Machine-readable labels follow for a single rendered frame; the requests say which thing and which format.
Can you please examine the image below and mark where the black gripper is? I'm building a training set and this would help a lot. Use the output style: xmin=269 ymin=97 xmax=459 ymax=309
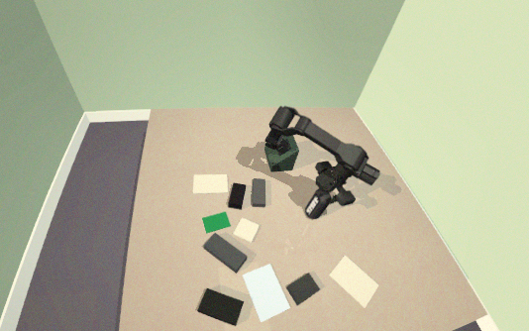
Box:
xmin=315 ymin=162 xmax=356 ymax=206

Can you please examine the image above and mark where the green flat rectangular card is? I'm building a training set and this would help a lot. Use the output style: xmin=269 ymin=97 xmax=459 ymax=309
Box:
xmin=202 ymin=212 xmax=231 ymax=234

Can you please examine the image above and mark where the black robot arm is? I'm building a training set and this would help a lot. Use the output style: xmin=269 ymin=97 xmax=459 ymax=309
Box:
xmin=265 ymin=106 xmax=379 ymax=193

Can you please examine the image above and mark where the dark grey controller unit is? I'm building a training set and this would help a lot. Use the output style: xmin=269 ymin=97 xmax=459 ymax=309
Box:
xmin=305 ymin=188 xmax=332 ymax=219

